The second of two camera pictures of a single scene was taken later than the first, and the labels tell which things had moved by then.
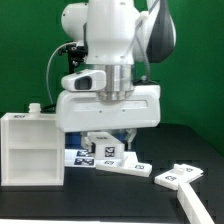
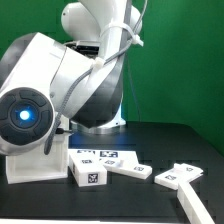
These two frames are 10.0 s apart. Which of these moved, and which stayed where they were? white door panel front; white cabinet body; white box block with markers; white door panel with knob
Moved: white cabinet body; white box block with markers
Stayed: white door panel with knob; white door panel front
